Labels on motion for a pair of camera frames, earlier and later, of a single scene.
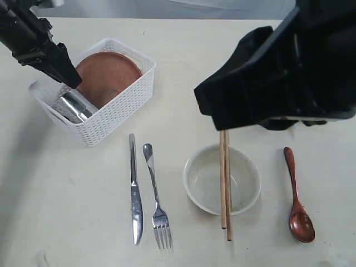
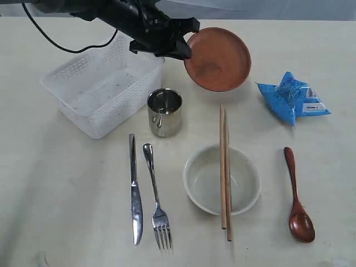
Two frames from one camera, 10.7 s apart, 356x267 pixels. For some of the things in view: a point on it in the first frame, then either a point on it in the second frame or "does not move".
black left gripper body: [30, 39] -> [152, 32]
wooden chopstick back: [228, 186] does not move
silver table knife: [137, 211] does not move
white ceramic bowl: [202, 180] does not move
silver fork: [161, 227] does not move
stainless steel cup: [74, 105] -> [164, 110]
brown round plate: [103, 73] -> [220, 60]
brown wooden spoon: [301, 223] does not move
